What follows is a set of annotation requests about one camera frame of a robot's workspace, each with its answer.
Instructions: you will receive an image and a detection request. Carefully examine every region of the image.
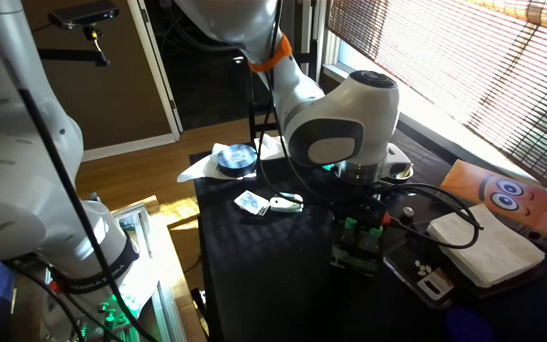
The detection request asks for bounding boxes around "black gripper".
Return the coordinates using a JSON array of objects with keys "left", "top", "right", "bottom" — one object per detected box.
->
[{"left": 334, "top": 179, "right": 391, "bottom": 223}]

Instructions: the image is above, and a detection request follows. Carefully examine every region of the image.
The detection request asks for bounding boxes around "white cup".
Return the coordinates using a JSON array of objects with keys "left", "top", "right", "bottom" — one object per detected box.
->
[{"left": 385, "top": 149, "right": 416, "bottom": 179}]

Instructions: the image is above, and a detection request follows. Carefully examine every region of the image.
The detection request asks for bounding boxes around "black tray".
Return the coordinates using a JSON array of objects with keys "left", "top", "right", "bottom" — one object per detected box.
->
[{"left": 381, "top": 221, "right": 547, "bottom": 312}]

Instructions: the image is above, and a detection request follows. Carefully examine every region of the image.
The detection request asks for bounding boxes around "white pills cluster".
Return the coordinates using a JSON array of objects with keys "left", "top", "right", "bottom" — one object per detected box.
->
[{"left": 414, "top": 257, "right": 434, "bottom": 278}]

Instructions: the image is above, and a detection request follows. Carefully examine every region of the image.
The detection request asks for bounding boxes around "white folded napkin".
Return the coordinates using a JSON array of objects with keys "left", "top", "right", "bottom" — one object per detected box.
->
[{"left": 252, "top": 134, "right": 288, "bottom": 162}]

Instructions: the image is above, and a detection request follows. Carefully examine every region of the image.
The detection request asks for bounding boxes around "small blue white packet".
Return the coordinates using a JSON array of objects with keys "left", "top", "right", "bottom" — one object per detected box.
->
[{"left": 231, "top": 189, "right": 271, "bottom": 219}]

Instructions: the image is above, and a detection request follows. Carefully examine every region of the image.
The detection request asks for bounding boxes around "orange book with cartoon eyes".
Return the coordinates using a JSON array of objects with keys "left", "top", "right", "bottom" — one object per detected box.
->
[{"left": 438, "top": 158, "right": 547, "bottom": 244}]

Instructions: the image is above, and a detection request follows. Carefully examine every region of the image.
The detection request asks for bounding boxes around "white folded towel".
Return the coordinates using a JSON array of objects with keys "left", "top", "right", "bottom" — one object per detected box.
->
[{"left": 425, "top": 202, "right": 547, "bottom": 291}]

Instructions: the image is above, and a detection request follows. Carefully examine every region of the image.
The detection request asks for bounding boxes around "white paper sheet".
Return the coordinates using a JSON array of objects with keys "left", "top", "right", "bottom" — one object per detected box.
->
[{"left": 174, "top": 141, "right": 260, "bottom": 185}]

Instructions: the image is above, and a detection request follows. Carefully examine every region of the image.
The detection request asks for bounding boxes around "bamboo window blind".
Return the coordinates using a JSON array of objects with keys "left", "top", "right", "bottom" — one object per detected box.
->
[{"left": 326, "top": 0, "right": 547, "bottom": 187}]

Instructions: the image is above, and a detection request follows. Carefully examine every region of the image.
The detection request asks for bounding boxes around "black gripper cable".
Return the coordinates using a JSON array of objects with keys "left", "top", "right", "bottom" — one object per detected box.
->
[{"left": 374, "top": 181, "right": 486, "bottom": 251}]

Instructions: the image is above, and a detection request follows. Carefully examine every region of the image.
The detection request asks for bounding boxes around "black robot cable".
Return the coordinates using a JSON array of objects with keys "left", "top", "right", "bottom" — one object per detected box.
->
[{"left": 5, "top": 88, "right": 161, "bottom": 342}]

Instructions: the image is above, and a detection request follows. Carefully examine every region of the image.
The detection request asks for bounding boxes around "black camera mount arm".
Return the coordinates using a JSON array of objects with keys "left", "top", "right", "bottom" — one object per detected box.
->
[{"left": 36, "top": 23, "right": 112, "bottom": 69}]

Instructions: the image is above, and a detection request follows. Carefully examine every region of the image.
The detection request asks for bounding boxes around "black external camera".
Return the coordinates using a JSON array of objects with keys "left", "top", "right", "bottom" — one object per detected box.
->
[{"left": 47, "top": 0, "right": 121, "bottom": 33}]

